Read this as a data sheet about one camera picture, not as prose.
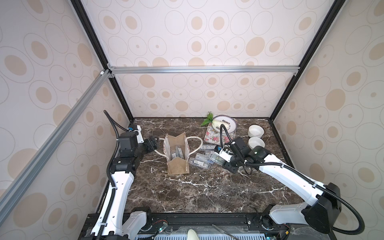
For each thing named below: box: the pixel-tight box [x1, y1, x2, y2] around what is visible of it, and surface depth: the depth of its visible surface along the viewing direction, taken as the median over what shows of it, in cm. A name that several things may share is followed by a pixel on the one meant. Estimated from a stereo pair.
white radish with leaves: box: [200, 111, 231, 129], surface depth 118 cm
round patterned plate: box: [212, 115, 237, 134], surface depth 119 cm
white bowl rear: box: [248, 124, 265, 138], surface depth 111 cm
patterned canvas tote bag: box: [154, 132, 203, 175], surface depth 91 cm
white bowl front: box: [247, 137, 265, 150], surface depth 105 cm
